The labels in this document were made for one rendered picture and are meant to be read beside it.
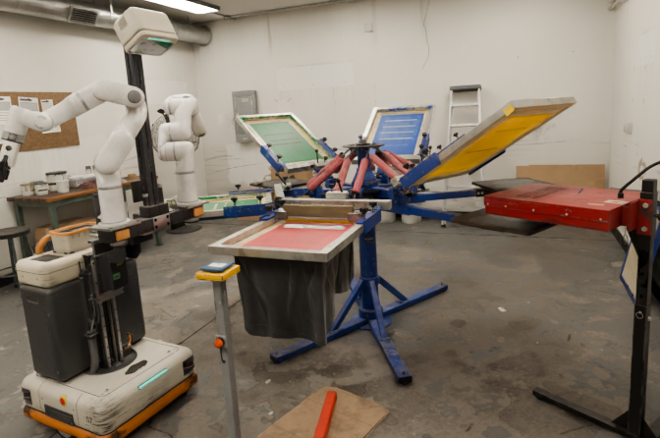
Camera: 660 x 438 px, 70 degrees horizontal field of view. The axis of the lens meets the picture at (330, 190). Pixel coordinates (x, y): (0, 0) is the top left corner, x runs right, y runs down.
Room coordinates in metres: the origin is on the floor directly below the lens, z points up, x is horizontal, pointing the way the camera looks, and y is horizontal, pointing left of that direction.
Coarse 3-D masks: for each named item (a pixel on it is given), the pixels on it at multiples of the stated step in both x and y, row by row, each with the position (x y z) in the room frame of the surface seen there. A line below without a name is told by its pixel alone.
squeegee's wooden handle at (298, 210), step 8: (288, 208) 2.57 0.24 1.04; (296, 208) 2.55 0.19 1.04; (304, 208) 2.53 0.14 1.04; (312, 208) 2.52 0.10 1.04; (320, 208) 2.50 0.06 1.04; (328, 208) 2.48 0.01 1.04; (336, 208) 2.47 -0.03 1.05; (344, 208) 2.45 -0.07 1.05; (352, 208) 2.43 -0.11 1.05; (296, 216) 2.56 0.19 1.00; (304, 216) 2.54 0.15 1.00; (312, 216) 2.52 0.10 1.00; (320, 216) 2.50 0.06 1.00; (328, 216) 2.48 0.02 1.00; (336, 216) 2.47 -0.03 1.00; (344, 216) 2.45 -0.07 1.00
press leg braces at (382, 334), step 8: (360, 280) 3.26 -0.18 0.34; (384, 280) 3.38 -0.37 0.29; (360, 288) 3.23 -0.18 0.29; (392, 288) 3.42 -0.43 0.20; (352, 296) 3.19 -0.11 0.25; (360, 296) 3.62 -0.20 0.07; (376, 296) 3.14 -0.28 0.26; (400, 296) 3.47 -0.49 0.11; (344, 304) 3.17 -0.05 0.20; (352, 304) 3.17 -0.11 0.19; (376, 304) 3.09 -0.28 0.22; (344, 312) 3.13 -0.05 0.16; (376, 312) 3.05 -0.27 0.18; (336, 320) 3.11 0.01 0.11; (336, 328) 3.08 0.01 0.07; (384, 328) 2.97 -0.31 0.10; (384, 336) 2.93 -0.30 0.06
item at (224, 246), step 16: (256, 224) 2.45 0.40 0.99; (272, 224) 2.56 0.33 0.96; (224, 240) 2.16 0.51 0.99; (240, 240) 2.26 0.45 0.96; (336, 240) 2.05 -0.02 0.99; (352, 240) 2.15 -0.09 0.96; (256, 256) 1.98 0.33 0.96; (272, 256) 1.95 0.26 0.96; (288, 256) 1.92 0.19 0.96; (304, 256) 1.90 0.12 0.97; (320, 256) 1.87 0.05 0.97
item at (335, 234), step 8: (320, 224) 2.51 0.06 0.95; (328, 224) 2.50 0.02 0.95; (336, 224) 2.49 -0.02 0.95; (344, 224) 2.47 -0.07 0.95; (352, 224) 2.46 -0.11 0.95; (312, 232) 2.35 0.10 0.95; (320, 232) 2.34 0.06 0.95; (328, 232) 2.33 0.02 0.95; (336, 232) 2.32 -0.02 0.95; (344, 232) 2.31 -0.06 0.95; (328, 240) 2.18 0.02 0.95; (304, 248) 2.06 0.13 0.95; (312, 248) 2.05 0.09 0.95; (320, 248) 2.05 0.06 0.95
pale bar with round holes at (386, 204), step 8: (288, 200) 2.83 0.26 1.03; (296, 200) 2.81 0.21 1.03; (304, 200) 2.79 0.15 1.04; (312, 200) 2.77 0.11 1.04; (320, 200) 2.75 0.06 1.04; (328, 200) 2.74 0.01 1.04; (336, 200) 2.72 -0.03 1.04; (344, 200) 2.70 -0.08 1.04; (352, 200) 2.68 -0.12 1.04; (360, 200) 2.66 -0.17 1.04; (368, 200) 2.65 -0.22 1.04; (376, 200) 2.64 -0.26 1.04; (384, 200) 2.62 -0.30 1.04; (368, 208) 2.64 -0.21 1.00; (384, 208) 2.61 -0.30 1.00
